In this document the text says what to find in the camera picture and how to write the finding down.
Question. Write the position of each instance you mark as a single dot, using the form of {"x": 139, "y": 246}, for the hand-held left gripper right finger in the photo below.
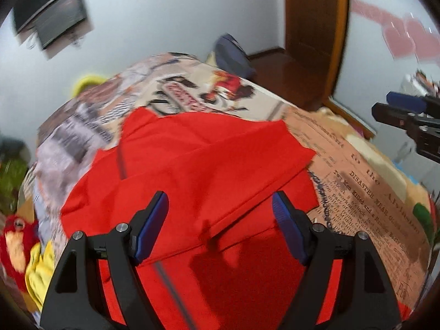
{"x": 287, "y": 227}

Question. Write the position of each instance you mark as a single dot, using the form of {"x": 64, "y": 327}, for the red plush toy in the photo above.
{"x": 17, "y": 247}

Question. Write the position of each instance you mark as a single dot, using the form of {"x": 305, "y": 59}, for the green cloth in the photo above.
{"x": 12, "y": 182}

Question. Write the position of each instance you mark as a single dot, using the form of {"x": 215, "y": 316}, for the beige plush blanket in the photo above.
{"x": 378, "y": 165}

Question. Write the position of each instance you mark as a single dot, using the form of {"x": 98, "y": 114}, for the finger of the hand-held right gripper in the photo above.
{"x": 405, "y": 101}
{"x": 392, "y": 116}

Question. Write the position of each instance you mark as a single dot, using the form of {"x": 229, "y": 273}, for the dark blue cloth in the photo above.
{"x": 233, "y": 58}

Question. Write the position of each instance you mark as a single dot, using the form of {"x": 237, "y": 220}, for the red garment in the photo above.
{"x": 213, "y": 165}

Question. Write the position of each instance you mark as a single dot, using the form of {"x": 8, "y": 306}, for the brown wooden door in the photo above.
{"x": 309, "y": 24}

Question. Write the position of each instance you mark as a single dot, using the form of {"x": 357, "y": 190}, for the yellow plush toy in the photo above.
{"x": 86, "y": 83}

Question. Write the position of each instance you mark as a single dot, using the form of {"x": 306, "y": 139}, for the pink ribbon wall decal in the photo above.
{"x": 367, "y": 11}

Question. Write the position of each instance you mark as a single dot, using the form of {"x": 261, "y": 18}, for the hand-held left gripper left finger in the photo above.
{"x": 151, "y": 227}

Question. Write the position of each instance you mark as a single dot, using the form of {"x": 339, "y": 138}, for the pink heart wall decal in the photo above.
{"x": 405, "y": 39}

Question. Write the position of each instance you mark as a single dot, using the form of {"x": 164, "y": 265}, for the newspaper print blanket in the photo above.
{"x": 361, "y": 196}

